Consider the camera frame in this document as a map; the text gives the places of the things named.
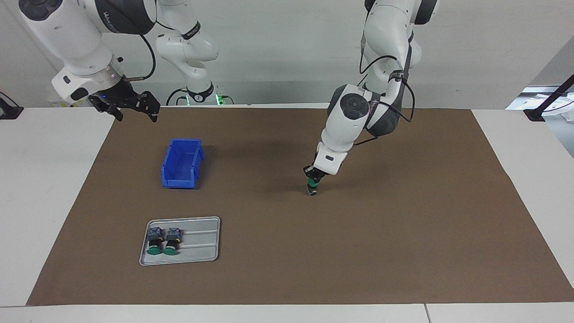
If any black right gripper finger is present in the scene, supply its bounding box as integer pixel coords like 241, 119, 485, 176
137, 91, 161, 122
89, 95, 124, 122

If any blue plastic storage bin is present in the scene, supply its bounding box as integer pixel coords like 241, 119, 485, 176
161, 138, 205, 189

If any brown table mat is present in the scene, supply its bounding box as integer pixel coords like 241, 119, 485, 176
26, 108, 574, 306

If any black table clamp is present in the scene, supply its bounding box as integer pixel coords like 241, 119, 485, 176
0, 92, 24, 120

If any silver metal tray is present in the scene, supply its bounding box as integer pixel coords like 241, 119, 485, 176
139, 217, 221, 266

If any black base power cable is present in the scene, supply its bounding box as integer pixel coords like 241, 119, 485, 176
165, 87, 189, 106

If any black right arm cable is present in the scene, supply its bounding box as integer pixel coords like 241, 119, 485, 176
123, 34, 157, 82

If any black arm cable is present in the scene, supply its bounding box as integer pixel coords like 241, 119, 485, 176
123, 34, 157, 82
359, 38, 416, 148

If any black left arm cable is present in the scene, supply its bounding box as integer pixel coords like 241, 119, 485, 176
359, 38, 416, 148

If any black camera stand pole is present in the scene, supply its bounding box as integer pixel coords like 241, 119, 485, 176
524, 74, 574, 122

